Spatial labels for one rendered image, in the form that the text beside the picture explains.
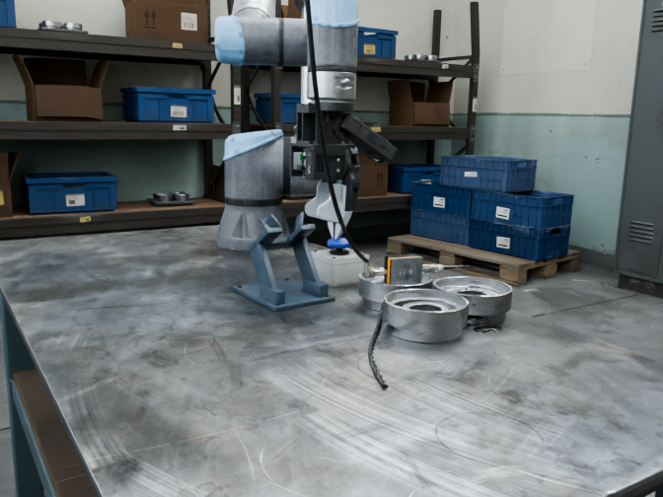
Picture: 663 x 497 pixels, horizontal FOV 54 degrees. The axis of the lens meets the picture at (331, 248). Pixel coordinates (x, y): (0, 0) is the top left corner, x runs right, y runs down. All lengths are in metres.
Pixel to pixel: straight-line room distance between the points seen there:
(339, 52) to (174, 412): 0.58
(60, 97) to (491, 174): 2.82
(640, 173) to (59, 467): 3.93
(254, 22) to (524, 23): 4.83
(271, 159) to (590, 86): 4.25
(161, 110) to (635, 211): 3.07
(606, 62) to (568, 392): 4.68
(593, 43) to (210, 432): 4.99
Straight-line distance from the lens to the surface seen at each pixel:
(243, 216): 1.28
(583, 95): 5.37
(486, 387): 0.68
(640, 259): 4.51
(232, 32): 1.08
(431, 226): 5.07
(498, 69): 5.96
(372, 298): 0.89
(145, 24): 4.35
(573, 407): 0.66
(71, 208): 4.25
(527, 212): 4.51
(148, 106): 4.33
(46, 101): 4.15
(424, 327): 0.77
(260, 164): 1.27
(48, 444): 1.14
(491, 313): 0.86
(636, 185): 4.49
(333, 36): 0.98
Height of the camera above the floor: 1.06
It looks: 11 degrees down
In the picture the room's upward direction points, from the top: 1 degrees clockwise
